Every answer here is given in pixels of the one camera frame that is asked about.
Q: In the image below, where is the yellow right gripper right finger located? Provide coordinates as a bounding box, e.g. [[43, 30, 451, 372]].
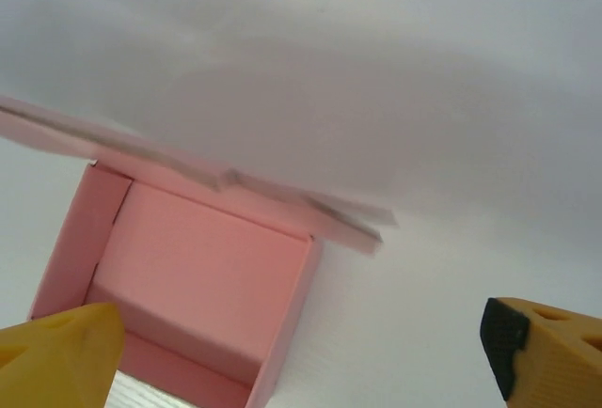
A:
[[480, 296, 602, 404]]

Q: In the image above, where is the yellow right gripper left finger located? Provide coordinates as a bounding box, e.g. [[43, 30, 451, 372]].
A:
[[0, 302, 128, 408]]

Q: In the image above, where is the pink paper box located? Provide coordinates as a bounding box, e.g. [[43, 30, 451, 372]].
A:
[[0, 94, 400, 408]]

